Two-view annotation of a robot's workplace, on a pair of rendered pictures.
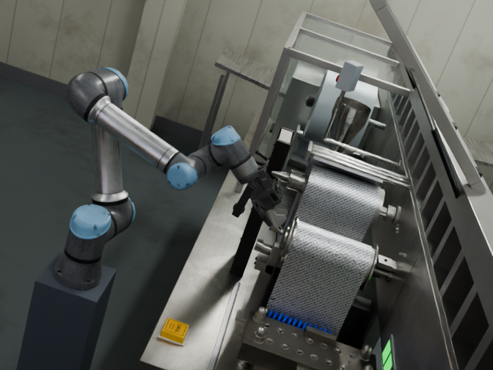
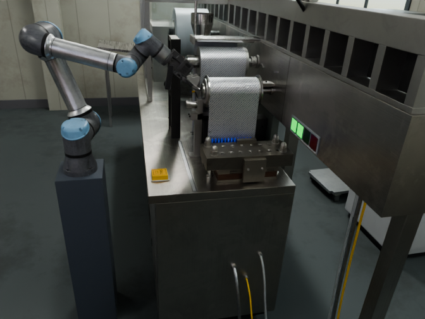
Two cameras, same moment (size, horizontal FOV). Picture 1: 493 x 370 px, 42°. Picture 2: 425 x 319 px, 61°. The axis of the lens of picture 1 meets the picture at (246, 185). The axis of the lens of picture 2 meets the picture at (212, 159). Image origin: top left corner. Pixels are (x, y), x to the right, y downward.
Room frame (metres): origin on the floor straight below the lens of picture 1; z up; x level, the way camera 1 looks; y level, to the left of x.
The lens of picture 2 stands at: (0.14, 0.17, 1.71)
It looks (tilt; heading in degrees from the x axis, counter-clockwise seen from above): 26 degrees down; 346
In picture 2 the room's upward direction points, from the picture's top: 3 degrees clockwise
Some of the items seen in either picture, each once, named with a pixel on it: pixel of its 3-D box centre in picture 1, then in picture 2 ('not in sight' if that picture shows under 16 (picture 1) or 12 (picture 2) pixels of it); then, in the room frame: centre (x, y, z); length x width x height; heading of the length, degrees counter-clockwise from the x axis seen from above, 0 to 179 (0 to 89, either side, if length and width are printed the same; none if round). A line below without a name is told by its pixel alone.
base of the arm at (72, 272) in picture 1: (81, 262); (79, 159); (1.70, 0.41, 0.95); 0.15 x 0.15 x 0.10
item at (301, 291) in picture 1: (312, 295); (233, 119); (1.68, -0.30, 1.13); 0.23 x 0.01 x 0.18; 89
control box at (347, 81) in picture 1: (347, 75); not in sight; (2.29, -0.21, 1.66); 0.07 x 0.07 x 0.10; 64
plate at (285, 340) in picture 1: (308, 356); (245, 154); (1.56, -0.34, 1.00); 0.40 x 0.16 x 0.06; 89
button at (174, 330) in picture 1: (174, 330); (159, 174); (1.58, 0.06, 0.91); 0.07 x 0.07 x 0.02; 89
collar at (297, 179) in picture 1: (297, 181); (192, 61); (1.99, -0.16, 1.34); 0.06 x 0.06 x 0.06; 89
